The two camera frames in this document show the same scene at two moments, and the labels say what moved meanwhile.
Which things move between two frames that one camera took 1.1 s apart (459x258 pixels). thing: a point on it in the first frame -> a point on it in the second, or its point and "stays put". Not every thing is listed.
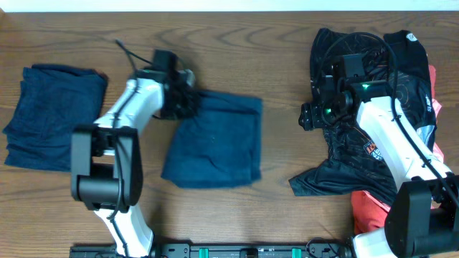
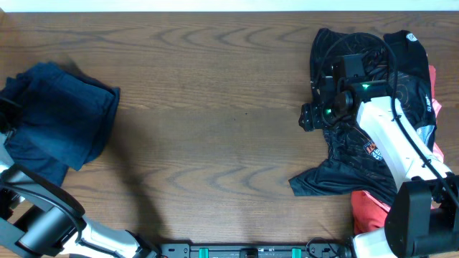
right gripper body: x=335 y=103 stays put
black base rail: x=315 y=250 stays put
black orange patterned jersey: x=346 y=69 stays put
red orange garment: x=368 y=211 stays put
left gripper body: x=178 y=104 -> x=9 y=115
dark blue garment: x=219 y=144 -> x=67 y=117
